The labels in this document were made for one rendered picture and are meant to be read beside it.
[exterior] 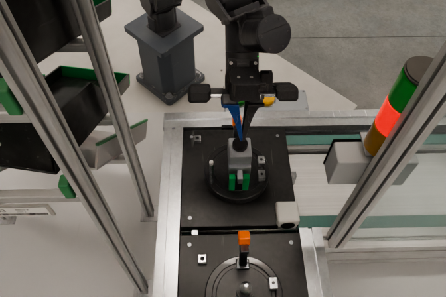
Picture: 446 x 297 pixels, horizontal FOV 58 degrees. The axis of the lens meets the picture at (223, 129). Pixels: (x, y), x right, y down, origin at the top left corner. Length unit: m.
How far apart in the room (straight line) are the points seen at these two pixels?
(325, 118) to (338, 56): 1.60
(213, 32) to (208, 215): 0.69
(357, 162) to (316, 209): 0.33
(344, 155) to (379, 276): 0.42
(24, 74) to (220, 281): 0.55
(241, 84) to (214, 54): 0.66
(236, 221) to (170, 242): 0.14
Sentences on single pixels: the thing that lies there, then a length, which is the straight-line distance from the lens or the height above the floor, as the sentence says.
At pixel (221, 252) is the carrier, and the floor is 0.97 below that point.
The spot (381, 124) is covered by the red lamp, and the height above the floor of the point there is 1.32.
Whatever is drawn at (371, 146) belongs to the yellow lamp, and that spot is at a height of 1.28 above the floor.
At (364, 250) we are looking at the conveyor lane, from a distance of 0.90.
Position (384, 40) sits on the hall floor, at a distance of 2.81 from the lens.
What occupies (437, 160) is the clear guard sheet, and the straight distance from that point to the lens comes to 0.63.
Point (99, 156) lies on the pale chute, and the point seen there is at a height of 1.20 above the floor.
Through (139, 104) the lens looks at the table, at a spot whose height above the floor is 0.86.
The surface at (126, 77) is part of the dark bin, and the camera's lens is 0.74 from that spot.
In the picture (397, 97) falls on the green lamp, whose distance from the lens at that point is 0.52.
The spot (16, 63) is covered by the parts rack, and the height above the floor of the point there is 1.53.
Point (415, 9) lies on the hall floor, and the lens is 3.14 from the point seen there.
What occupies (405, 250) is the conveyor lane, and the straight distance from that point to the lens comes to 0.93.
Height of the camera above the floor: 1.75
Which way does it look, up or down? 55 degrees down
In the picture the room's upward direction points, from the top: 2 degrees clockwise
